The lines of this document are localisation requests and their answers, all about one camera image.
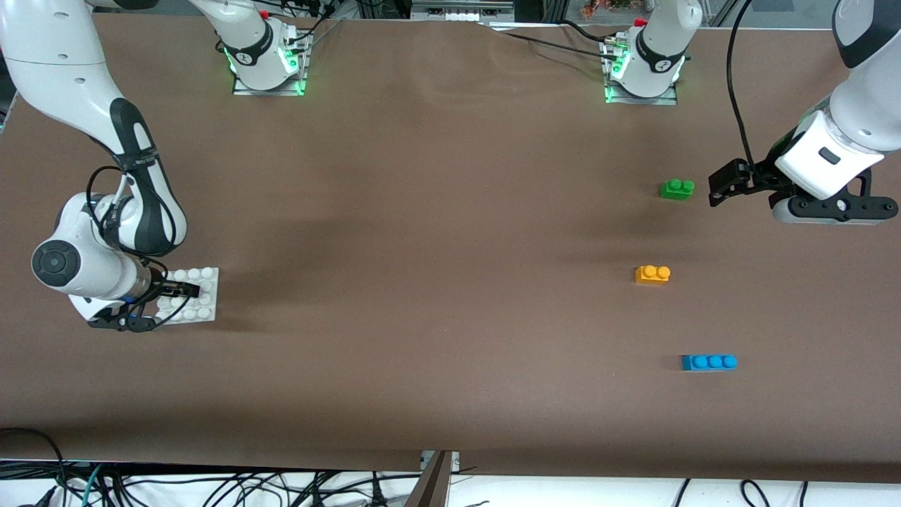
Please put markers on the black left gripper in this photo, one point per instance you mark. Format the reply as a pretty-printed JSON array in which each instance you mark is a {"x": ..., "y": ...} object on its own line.
[{"x": 762, "y": 178}]

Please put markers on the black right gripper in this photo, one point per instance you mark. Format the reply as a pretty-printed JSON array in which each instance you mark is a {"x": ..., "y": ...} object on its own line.
[{"x": 163, "y": 286}]

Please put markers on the white studded base plate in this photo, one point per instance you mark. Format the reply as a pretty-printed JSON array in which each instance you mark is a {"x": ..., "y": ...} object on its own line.
[{"x": 204, "y": 310}]

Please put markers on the yellow two-stud block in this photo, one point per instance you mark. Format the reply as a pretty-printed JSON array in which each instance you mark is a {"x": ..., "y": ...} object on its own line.
[{"x": 652, "y": 274}]

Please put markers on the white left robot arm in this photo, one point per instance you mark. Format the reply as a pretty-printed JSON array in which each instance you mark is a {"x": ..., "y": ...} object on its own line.
[{"x": 866, "y": 105}]

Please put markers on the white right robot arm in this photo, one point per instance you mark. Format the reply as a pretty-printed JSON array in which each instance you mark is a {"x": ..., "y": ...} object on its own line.
[{"x": 70, "y": 77}]

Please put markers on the green two-stud block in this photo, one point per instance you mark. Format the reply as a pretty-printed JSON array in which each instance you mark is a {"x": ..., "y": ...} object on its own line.
[{"x": 676, "y": 189}]

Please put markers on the blue three-stud block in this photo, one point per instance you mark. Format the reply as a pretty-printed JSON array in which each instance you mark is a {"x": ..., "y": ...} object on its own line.
[{"x": 709, "y": 362}]

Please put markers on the brown table cover sheet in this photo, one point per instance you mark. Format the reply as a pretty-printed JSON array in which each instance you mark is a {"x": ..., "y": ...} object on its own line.
[{"x": 422, "y": 197}]

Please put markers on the grey power strip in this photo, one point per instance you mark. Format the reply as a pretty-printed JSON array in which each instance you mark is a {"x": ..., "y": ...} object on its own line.
[{"x": 457, "y": 13}]

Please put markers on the metal table frame bracket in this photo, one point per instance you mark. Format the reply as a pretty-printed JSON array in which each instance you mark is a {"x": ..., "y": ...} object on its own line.
[{"x": 433, "y": 482}]

